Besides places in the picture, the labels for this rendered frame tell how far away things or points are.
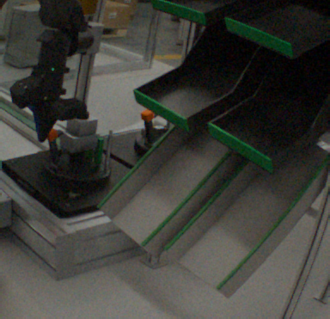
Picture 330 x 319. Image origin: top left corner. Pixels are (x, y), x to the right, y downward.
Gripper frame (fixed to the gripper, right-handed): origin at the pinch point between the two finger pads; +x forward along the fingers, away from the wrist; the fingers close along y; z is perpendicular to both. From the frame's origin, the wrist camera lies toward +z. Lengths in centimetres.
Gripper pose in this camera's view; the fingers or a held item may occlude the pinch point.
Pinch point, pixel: (43, 124)
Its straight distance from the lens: 117.2
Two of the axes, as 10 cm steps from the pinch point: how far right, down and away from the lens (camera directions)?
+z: -6.9, 1.6, -7.0
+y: 7.0, 3.6, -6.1
